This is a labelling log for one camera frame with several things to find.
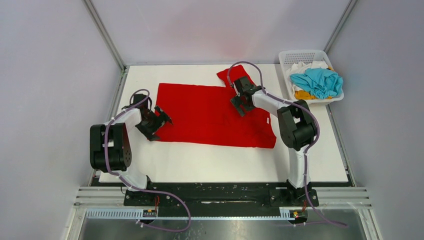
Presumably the white t-shirt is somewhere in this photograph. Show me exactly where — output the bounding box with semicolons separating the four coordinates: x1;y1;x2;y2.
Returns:
285;61;329;93

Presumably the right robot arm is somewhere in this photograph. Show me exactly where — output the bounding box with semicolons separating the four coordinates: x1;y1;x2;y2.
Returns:
227;76;319;206

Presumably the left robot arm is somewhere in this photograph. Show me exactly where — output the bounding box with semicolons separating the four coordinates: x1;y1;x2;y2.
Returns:
89;93;172;206

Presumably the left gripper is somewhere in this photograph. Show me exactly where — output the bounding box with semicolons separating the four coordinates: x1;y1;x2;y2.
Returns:
136;106;171;141

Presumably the left aluminium corner post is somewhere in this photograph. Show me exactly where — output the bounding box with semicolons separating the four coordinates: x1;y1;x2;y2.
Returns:
82;0;127;71

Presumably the aluminium corner post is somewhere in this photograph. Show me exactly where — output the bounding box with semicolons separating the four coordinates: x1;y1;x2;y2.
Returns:
82;0;127;71
323;0;358;54

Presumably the aluminium frame rail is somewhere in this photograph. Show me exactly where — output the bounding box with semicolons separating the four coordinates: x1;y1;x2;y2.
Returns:
65;183;383;240

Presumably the light blue t-shirt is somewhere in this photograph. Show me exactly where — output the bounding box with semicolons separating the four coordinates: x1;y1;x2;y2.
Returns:
290;68;344;99

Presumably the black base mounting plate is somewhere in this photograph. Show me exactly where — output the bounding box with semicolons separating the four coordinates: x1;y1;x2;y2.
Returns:
123;182;319;217

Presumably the red t-shirt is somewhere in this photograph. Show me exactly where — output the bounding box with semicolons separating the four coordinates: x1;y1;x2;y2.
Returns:
156;65;277;149

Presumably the yellow t-shirt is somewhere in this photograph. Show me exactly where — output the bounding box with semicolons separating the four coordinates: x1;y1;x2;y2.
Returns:
294;90;333;101

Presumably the right aluminium corner post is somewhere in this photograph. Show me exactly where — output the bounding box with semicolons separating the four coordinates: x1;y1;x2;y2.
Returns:
323;0;358;54

